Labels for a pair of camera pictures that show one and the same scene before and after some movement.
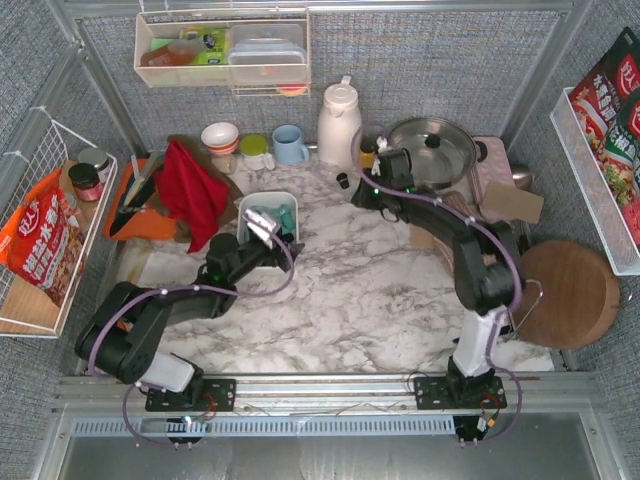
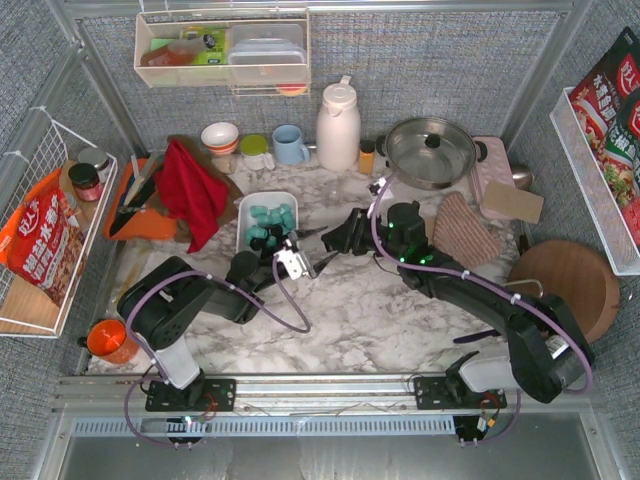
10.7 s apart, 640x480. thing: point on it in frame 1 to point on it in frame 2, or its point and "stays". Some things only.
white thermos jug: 339,121 stays
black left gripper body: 285,250 to 279,245
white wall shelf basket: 218,48 stays
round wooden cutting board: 569,294 stays
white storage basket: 249,200 stays
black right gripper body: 364,195 to 356,231
